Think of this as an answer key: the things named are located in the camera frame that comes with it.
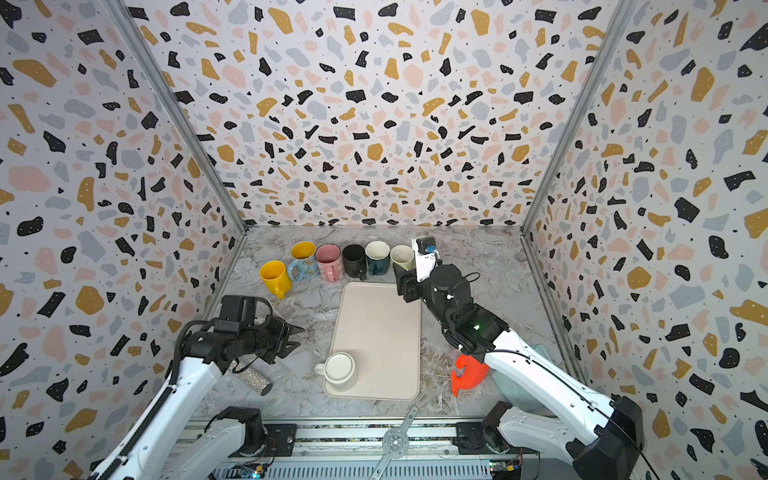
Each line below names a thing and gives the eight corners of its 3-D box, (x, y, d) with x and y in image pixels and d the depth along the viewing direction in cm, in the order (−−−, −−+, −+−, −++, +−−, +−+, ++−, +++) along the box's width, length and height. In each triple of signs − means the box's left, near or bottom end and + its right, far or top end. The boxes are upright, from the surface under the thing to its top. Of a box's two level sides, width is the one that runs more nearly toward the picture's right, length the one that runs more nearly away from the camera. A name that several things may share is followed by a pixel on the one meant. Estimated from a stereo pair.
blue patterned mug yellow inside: (296, 288, 106) (287, 267, 97) (293, 266, 112) (284, 245, 103) (323, 280, 108) (316, 260, 99) (318, 260, 114) (311, 238, 105)
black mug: (344, 281, 107) (339, 264, 99) (347, 262, 112) (343, 244, 105) (366, 281, 107) (363, 264, 99) (367, 262, 112) (365, 244, 105)
